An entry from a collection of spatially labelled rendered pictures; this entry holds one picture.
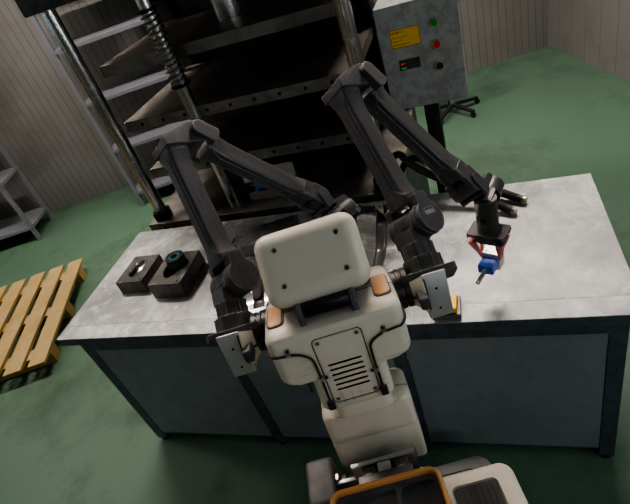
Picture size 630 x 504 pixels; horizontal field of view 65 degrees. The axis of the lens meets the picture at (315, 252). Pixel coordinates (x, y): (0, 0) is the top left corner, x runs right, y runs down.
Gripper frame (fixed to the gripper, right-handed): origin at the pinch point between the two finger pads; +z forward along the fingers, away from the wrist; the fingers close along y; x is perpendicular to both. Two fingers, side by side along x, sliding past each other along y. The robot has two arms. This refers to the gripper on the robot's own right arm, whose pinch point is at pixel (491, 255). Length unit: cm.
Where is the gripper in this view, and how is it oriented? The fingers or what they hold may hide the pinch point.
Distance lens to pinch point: 146.8
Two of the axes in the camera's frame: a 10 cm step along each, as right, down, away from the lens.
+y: -7.8, -1.7, 6.0
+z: 2.9, 7.6, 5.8
